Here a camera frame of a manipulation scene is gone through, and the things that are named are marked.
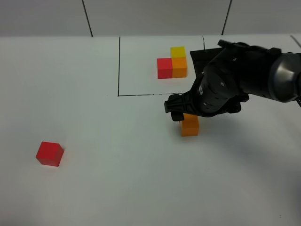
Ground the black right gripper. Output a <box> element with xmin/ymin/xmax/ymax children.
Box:
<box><xmin>164</xmin><ymin>40</ymin><xmax>282</xmax><ymax>121</ymax></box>

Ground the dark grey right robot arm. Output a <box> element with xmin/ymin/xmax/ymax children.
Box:
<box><xmin>164</xmin><ymin>40</ymin><xmax>301</xmax><ymax>121</ymax></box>

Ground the template red block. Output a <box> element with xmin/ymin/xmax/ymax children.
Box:
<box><xmin>157</xmin><ymin>58</ymin><xmax>173</xmax><ymax>79</ymax></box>

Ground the template orange block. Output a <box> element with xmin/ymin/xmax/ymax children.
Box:
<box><xmin>172</xmin><ymin>57</ymin><xmax>187</xmax><ymax>78</ymax></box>

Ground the template yellow block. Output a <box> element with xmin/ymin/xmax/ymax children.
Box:
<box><xmin>170</xmin><ymin>46</ymin><xmax>186</xmax><ymax>58</ymax></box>

